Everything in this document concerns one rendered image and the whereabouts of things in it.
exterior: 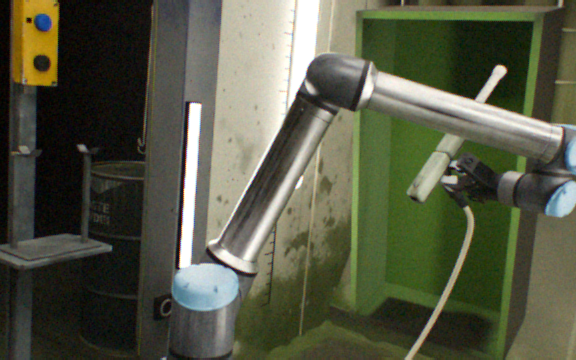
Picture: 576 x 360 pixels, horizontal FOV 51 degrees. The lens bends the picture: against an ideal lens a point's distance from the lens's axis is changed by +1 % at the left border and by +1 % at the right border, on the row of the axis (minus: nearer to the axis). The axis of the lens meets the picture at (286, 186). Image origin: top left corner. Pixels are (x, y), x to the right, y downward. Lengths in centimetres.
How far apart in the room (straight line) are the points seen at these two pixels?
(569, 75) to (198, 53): 178
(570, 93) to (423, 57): 97
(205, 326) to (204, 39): 122
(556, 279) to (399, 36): 149
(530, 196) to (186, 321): 87
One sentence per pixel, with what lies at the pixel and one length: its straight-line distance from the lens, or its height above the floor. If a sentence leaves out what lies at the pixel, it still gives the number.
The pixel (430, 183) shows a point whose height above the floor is 113.
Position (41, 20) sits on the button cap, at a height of 148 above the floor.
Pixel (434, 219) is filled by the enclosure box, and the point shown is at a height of 87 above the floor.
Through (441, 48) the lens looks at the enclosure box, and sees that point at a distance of 240.
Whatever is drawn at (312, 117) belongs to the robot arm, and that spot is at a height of 129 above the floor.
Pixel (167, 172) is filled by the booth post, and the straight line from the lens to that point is 227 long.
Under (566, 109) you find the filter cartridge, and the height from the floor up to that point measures 137.
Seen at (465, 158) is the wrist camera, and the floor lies 121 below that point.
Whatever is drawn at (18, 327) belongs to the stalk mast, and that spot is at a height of 50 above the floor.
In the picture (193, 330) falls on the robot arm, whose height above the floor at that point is 80.
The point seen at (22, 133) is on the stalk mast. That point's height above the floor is 114.
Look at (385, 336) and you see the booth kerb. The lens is 335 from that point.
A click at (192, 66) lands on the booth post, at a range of 223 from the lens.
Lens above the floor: 135
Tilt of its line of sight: 9 degrees down
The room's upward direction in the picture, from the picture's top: 5 degrees clockwise
